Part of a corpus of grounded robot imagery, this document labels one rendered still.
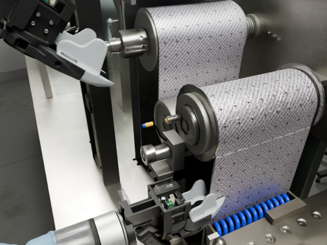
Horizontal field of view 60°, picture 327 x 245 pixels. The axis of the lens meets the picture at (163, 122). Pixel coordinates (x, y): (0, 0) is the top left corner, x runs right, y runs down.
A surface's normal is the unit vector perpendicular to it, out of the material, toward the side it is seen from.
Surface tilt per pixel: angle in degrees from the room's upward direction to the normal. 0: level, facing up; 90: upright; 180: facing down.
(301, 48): 90
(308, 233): 0
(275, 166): 90
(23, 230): 0
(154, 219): 90
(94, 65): 86
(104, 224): 6
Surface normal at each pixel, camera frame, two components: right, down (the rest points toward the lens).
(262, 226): 0.00, -0.84
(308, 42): -0.90, 0.23
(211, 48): 0.43, 0.51
